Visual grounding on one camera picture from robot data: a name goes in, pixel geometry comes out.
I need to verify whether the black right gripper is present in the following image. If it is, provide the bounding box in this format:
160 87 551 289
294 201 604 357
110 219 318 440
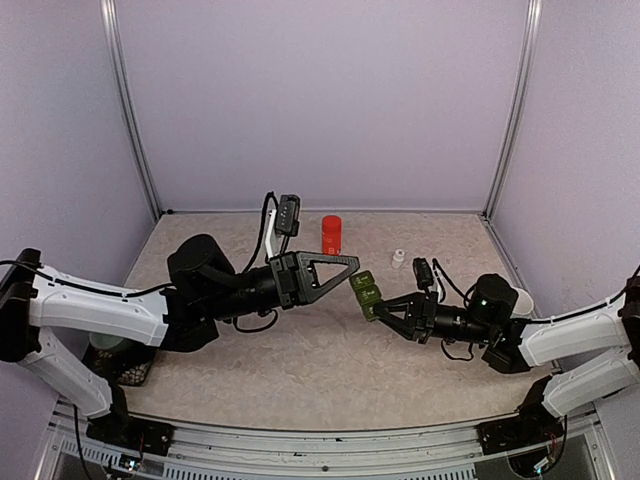
373 291 495 345

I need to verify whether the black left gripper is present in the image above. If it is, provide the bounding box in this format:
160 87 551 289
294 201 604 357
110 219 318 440
206 250 361 321

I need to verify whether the green pill organizer box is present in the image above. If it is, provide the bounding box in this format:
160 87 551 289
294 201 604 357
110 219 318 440
349 270 382 322

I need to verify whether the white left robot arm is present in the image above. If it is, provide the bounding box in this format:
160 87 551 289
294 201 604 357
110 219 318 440
1 234 360 445

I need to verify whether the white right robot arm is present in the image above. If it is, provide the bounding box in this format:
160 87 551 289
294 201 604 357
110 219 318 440
373 274 639 444

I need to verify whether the red cylindrical can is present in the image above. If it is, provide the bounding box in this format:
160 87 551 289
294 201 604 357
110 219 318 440
321 215 342 255

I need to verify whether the small white bottle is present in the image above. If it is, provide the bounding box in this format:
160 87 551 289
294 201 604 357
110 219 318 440
391 249 406 270

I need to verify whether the light blue mug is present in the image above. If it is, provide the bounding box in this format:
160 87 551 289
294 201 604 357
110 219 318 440
513 288 535 316

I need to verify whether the black square tray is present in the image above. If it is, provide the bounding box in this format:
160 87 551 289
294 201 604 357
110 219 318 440
82 343 158 387

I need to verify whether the green ceramic bowl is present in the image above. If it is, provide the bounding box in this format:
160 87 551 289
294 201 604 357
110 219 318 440
89 333 132 354

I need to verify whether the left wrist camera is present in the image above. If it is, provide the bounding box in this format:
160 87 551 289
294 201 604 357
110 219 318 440
265 194 301 258

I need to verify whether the front aluminium rail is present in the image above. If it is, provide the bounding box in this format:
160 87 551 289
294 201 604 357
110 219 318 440
46 402 615 479

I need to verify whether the right aluminium frame post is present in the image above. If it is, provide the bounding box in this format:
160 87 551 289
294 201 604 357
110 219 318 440
483 0 543 223

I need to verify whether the aluminium frame post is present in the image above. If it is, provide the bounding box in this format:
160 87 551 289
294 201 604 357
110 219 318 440
483 0 543 223
100 0 163 222

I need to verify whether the left aluminium frame post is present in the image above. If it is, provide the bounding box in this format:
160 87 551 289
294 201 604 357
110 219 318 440
100 0 163 222

